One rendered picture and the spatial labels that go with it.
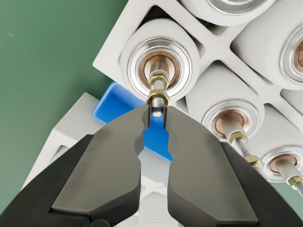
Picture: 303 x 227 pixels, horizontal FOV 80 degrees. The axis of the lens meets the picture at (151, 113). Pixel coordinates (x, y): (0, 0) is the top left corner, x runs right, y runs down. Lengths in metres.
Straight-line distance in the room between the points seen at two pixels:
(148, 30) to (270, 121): 0.24
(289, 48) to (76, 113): 0.40
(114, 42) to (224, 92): 0.17
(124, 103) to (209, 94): 0.32
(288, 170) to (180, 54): 0.22
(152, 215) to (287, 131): 0.32
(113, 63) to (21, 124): 0.48
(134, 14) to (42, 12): 0.30
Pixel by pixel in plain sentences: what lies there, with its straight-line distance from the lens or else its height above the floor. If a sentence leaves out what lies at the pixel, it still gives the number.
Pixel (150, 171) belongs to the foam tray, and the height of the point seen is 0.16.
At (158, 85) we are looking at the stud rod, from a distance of 0.16.
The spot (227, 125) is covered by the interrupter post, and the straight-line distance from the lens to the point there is 0.25.
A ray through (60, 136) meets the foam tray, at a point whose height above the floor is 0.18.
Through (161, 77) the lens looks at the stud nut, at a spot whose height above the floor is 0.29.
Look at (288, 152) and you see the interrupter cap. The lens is 0.33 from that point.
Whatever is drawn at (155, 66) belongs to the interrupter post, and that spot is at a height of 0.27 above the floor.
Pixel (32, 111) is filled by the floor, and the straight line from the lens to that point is 0.66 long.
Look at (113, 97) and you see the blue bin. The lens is 0.51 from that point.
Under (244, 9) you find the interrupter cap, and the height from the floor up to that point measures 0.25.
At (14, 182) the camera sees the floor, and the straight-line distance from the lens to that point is 0.96.
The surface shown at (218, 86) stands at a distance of 0.26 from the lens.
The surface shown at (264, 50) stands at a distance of 0.25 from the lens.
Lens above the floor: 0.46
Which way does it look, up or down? 59 degrees down
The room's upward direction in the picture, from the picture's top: 174 degrees counter-clockwise
